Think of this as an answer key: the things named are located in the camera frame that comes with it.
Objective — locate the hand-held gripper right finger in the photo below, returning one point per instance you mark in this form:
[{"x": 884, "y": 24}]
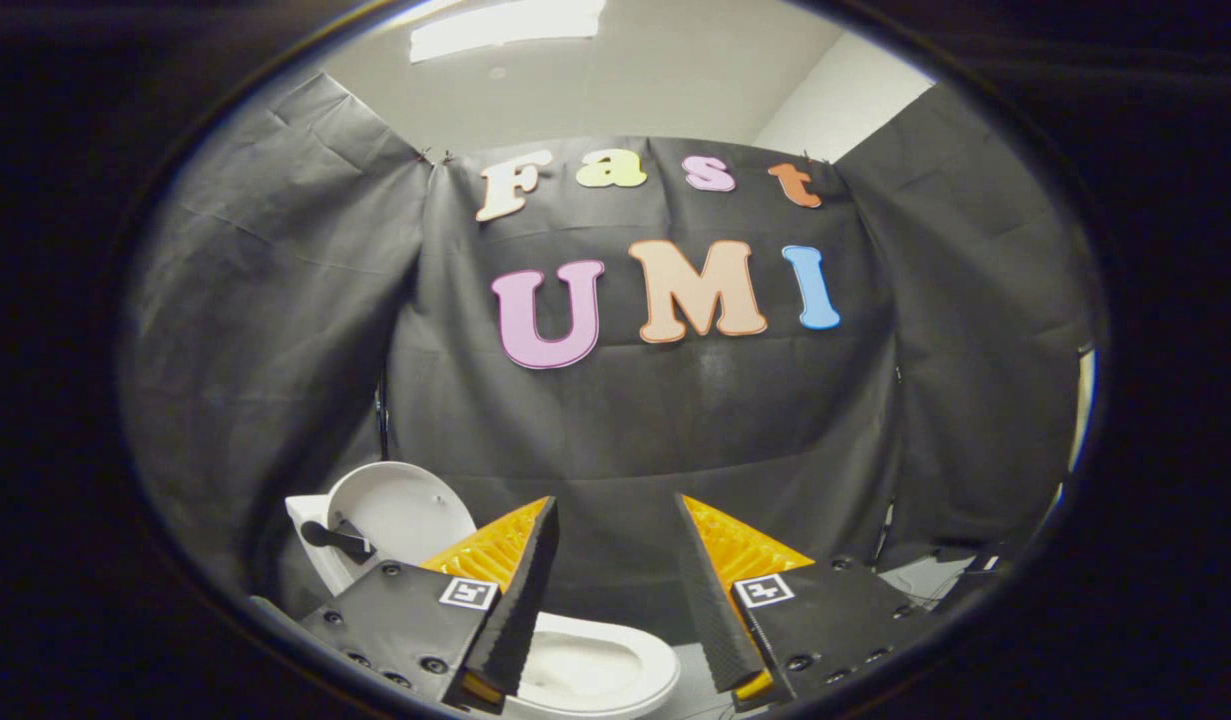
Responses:
[{"x": 720, "y": 610}]

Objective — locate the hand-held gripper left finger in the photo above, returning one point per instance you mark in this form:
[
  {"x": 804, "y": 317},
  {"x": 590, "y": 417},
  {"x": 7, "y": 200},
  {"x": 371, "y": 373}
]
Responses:
[{"x": 525, "y": 610}]

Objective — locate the white toilet lid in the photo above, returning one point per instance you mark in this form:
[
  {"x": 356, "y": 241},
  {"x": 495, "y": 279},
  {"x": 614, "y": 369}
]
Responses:
[{"x": 405, "y": 510}]

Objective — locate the white toilet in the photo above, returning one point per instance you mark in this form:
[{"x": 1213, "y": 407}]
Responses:
[{"x": 585, "y": 668}]

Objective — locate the black backdrop cloth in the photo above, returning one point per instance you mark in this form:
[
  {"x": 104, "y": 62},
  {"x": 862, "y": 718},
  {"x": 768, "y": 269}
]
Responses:
[{"x": 675, "y": 430}]

